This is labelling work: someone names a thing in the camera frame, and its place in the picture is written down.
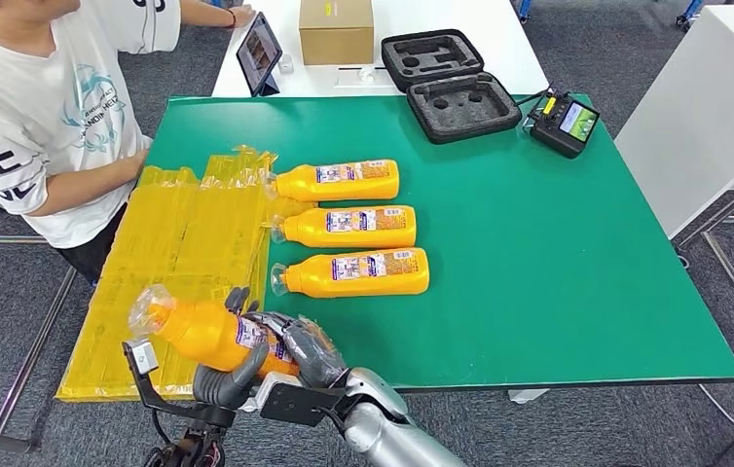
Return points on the black foam lined case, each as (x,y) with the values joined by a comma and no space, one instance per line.
(424,118)

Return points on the white table foot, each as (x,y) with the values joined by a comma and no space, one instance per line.
(528,396)

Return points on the blue metal leg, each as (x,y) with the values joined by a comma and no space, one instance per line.
(694,6)
(524,8)
(217,3)

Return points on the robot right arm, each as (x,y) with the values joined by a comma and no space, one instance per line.
(393,445)

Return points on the white flat packet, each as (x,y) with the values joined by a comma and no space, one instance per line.
(365,78)

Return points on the person's left forearm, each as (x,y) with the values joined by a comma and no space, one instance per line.
(206,14)

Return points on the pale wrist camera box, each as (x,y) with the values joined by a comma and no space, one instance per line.
(142,358)
(269,385)

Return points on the white table with steel legs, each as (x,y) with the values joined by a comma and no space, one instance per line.
(696,129)

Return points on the person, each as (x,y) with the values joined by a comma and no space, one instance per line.
(19,109)

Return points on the black tablet on stand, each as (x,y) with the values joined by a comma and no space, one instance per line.
(258,54)

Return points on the orange detergent bottle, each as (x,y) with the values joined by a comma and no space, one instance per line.
(206,335)
(341,190)
(315,283)
(354,240)

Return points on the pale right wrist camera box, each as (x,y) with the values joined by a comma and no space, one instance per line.
(269,385)

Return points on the person's left hand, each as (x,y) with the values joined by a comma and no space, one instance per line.
(242,15)

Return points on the black remote controller with screen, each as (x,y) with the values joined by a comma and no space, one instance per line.
(555,137)

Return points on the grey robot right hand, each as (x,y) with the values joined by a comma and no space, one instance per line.
(315,354)

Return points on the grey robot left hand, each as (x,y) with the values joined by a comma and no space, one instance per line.
(225,387)

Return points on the steel table frame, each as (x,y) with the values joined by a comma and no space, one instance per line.
(2,240)

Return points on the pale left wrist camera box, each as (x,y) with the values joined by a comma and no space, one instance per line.
(142,358)

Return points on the small white charger block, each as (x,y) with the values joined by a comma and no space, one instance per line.
(286,62)

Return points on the white desk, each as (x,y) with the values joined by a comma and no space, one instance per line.
(507,51)

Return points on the person's right forearm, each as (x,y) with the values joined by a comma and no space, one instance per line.
(83,187)

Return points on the green table mat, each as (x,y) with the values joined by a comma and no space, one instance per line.
(535,258)

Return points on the black right camera bracket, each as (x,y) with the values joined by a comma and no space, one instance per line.
(296,406)

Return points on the brown cardboard box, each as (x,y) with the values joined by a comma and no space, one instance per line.
(336,37)

